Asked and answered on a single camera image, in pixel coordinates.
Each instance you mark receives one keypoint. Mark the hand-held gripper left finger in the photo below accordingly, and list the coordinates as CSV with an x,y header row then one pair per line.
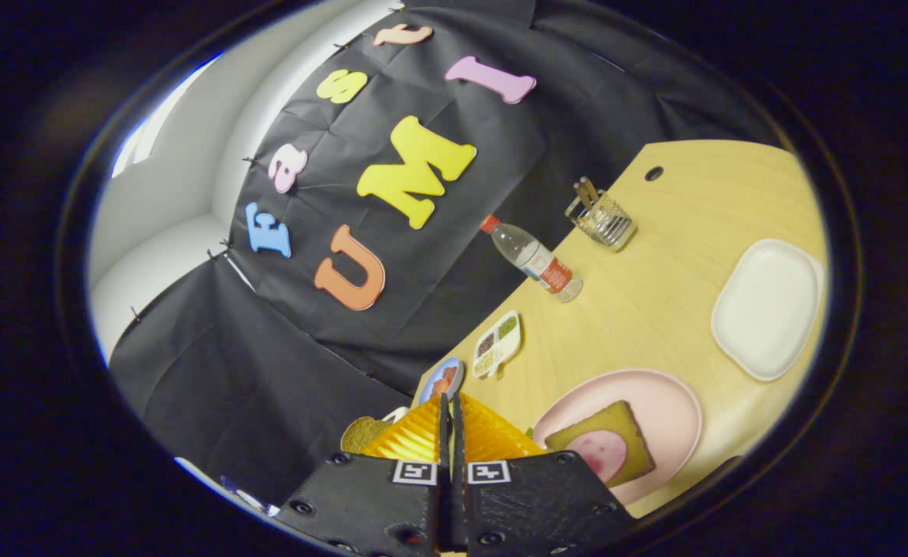
x,y
361,503

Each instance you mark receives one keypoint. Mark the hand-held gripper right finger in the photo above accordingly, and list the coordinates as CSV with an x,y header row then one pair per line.
x,y
539,503

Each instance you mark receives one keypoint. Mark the brown round-topped bread slice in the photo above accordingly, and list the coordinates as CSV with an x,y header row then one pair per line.
x,y
361,435

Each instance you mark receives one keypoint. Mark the pink ham slice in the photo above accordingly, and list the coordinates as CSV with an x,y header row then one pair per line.
x,y
601,452

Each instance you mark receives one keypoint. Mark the white toaster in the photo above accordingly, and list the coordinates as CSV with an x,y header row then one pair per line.
x,y
398,414

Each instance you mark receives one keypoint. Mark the yellow square bread slice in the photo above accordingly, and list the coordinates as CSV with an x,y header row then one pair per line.
x,y
616,422

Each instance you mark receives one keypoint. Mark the red food pieces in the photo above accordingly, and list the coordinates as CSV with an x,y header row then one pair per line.
x,y
442,383

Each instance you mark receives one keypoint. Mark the small blue plate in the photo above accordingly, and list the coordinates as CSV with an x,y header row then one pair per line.
x,y
459,373

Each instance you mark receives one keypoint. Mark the pink round plate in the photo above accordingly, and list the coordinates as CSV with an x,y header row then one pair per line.
x,y
670,410

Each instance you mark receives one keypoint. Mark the white divided condiment dish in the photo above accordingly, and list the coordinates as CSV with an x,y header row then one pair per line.
x,y
496,344

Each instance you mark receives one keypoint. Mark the clear red-label water bottle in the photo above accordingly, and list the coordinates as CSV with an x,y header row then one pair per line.
x,y
535,259

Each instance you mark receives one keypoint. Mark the white square plate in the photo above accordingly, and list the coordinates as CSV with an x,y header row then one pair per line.
x,y
767,309

